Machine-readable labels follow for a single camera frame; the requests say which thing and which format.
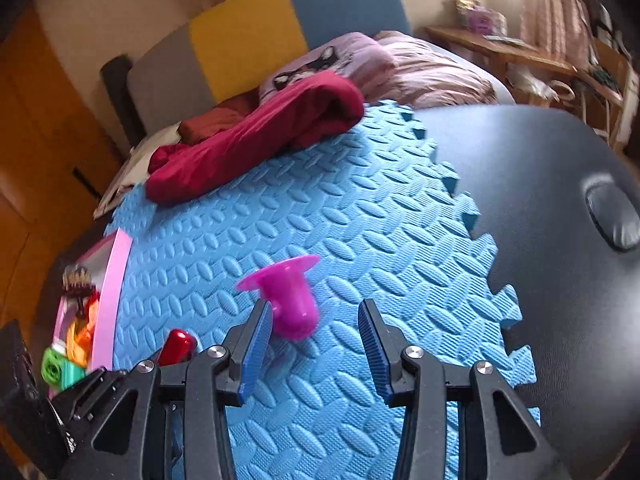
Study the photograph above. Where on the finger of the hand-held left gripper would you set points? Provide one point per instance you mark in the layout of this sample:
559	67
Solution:
85	395

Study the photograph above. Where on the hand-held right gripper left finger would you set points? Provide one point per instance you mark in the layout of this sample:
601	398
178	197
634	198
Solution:
255	350

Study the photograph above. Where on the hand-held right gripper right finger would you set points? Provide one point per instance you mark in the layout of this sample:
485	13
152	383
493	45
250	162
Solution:
375	355

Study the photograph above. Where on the green white round toy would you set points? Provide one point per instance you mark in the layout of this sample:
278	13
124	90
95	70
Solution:
52	367

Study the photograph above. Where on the orange linked cubes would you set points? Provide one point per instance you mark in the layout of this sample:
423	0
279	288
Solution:
82	340

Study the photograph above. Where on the magenta plastic cup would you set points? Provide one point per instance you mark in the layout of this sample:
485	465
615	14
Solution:
290	300

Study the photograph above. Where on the red cylinder stamp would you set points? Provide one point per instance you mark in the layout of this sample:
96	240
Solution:
177	346

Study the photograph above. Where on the pink cardboard box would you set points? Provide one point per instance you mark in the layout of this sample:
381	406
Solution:
112	300

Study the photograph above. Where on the beige crown-shaped comb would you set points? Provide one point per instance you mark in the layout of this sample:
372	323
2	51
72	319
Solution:
77	277

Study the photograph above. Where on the blue foam mat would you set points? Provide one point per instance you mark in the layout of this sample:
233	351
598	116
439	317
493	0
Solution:
350	210

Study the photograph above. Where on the beige tote bag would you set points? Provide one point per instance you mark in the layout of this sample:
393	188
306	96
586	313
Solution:
115	195

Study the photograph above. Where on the maroon cloth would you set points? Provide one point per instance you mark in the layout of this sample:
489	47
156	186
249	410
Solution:
280	125

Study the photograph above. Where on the wooden wardrobe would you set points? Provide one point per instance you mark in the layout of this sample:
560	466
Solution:
40	135

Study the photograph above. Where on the pink bedding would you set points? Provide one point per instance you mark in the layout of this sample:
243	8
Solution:
440	80

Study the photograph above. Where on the black rolled mat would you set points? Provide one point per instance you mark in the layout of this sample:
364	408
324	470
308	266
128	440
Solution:
117	90

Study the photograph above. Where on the cat print pillow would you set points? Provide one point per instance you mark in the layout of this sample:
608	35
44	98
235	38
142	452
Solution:
345	60

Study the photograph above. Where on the grey yellow blue headboard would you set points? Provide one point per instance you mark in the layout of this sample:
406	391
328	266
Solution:
240	35

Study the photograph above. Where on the wooden side table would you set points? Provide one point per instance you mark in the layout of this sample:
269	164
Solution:
500	50

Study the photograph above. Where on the purple toy box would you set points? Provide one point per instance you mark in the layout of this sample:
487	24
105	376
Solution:
482	20

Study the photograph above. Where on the wooden shelf rack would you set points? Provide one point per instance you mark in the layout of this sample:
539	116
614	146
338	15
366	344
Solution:
610	60

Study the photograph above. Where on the pink curtain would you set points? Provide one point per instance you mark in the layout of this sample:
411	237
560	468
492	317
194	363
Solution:
550	0

